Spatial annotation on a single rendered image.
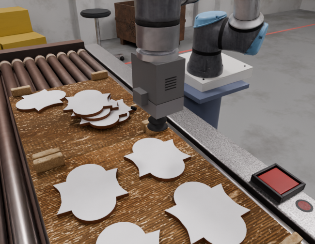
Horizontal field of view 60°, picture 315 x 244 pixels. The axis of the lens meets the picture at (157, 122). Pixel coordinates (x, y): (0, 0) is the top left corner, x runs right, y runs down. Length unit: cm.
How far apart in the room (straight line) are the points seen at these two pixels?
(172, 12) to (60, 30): 453
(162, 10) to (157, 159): 31
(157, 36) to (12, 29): 379
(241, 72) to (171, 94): 74
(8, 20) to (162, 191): 378
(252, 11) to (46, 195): 79
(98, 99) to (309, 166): 182
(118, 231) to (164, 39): 32
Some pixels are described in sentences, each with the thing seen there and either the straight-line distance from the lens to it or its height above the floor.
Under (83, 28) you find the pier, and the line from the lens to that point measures 488.
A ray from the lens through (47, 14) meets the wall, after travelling 486.
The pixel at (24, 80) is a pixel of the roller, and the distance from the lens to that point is 117.
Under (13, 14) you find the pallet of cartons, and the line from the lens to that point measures 417.
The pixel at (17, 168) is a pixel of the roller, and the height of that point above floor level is 92.
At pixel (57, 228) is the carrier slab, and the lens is 52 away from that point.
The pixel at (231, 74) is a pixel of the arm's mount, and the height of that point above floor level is 91.
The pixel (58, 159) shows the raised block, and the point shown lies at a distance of 63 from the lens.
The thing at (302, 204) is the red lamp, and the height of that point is 92.
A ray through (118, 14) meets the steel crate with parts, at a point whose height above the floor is 49.
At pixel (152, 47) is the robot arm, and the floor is 120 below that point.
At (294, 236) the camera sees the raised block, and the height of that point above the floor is 96.
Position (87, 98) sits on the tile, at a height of 98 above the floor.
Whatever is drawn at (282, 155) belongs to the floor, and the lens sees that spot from 233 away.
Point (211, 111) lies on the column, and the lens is 118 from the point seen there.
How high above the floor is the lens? 133
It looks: 32 degrees down
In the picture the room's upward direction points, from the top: straight up
